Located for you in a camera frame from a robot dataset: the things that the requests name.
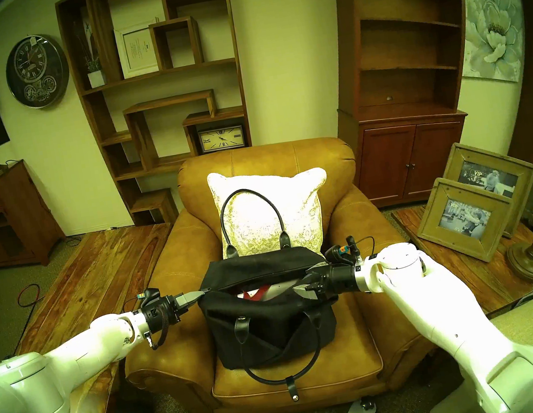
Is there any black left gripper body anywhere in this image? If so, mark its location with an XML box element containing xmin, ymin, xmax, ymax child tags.
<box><xmin>139</xmin><ymin>294</ymin><xmax>184</xmax><ymax>335</ymax></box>

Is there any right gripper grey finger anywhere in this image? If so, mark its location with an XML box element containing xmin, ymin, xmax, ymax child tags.
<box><xmin>290</xmin><ymin>277</ymin><xmax>326</xmax><ymax>305</ymax></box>
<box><xmin>301</xmin><ymin>262</ymin><xmax>334</xmax><ymax>279</ymax></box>

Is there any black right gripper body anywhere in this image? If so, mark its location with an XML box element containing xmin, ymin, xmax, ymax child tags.
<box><xmin>318</xmin><ymin>261</ymin><xmax>361</xmax><ymax>299</ymax></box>

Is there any black zipper handbag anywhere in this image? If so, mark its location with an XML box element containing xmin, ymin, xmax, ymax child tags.
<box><xmin>179</xmin><ymin>176</ymin><xmax>355</xmax><ymax>413</ymax></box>

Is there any tan leather armchair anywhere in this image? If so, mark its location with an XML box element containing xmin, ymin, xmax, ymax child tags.
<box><xmin>91</xmin><ymin>121</ymin><xmax>449</xmax><ymax>413</ymax></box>

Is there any red and white cloth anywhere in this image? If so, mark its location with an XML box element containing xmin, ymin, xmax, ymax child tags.
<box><xmin>237</xmin><ymin>278</ymin><xmax>307</xmax><ymax>307</ymax></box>

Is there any long rosewood coffee table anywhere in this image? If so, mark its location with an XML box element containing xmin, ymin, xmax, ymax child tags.
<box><xmin>0</xmin><ymin>218</ymin><xmax>204</xmax><ymax>413</ymax></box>

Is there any cream patterned cushion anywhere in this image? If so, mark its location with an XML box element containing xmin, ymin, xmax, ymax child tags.
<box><xmin>205</xmin><ymin>154</ymin><xmax>340</xmax><ymax>271</ymax></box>

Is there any tall wooden hutch bookcase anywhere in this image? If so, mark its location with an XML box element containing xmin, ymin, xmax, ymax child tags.
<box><xmin>315</xmin><ymin>0</ymin><xmax>503</xmax><ymax>213</ymax></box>

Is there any square rosewood side table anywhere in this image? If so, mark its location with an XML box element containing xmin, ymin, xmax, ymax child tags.
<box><xmin>390</xmin><ymin>184</ymin><xmax>533</xmax><ymax>329</ymax></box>

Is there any rectangular mantel clock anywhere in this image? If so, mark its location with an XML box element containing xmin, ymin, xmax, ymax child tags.
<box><xmin>197</xmin><ymin>122</ymin><xmax>247</xmax><ymax>155</ymax></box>

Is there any dark red wood sideboard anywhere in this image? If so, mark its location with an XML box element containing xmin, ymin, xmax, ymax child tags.
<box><xmin>0</xmin><ymin>154</ymin><xmax>70</xmax><ymax>274</ymax></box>

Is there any asymmetric wooden bookshelf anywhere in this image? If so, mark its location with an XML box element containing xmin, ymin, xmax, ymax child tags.
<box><xmin>54</xmin><ymin>0</ymin><xmax>266</xmax><ymax>237</ymax></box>

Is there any small potted plant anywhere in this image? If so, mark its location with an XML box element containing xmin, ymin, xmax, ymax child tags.
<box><xmin>73</xmin><ymin>19</ymin><xmax>108</xmax><ymax>91</ymax></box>

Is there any white framed certificate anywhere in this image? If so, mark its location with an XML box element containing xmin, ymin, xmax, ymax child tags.
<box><xmin>113</xmin><ymin>18</ymin><xmax>168</xmax><ymax>80</ymax></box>

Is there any white flower painting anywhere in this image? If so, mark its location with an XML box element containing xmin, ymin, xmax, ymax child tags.
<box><xmin>449</xmin><ymin>0</ymin><xmax>533</xmax><ymax>92</ymax></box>

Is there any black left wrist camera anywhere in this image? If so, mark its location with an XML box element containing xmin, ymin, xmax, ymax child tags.
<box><xmin>120</xmin><ymin>287</ymin><xmax>163</xmax><ymax>310</ymax></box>

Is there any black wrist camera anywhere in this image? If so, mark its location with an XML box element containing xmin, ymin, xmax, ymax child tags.
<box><xmin>120</xmin><ymin>287</ymin><xmax>163</xmax><ymax>310</ymax></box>
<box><xmin>322</xmin><ymin>231</ymin><xmax>379</xmax><ymax>270</ymax></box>

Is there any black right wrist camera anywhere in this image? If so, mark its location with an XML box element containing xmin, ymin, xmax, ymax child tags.
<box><xmin>322</xmin><ymin>231</ymin><xmax>379</xmax><ymax>270</ymax></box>

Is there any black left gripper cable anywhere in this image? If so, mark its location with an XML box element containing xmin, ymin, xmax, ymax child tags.
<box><xmin>145</xmin><ymin>321</ymin><xmax>174</xmax><ymax>351</ymax></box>

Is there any small rustic wood picture frame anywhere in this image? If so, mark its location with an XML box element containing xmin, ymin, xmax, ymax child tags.
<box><xmin>408</xmin><ymin>166</ymin><xmax>524</xmax><ymax>274</ymax></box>

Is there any red floor cable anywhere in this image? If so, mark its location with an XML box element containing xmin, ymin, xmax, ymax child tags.
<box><xmin>15</xmin><ymin>281</ymin><xmax>48</xmax><ymax>310</ymax></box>

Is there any large rustic wood picture frame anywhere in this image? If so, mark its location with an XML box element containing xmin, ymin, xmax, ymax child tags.
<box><xmin>437</xmin><ymin>130</ymin><xmax>533</xmax><ymax>248</ymax></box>

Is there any round black wall clock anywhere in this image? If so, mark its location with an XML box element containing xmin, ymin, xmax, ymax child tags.
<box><xmin>0</xmin><ymin>30</ymin><xmax>75</xmax><ymax>114</ymax></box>

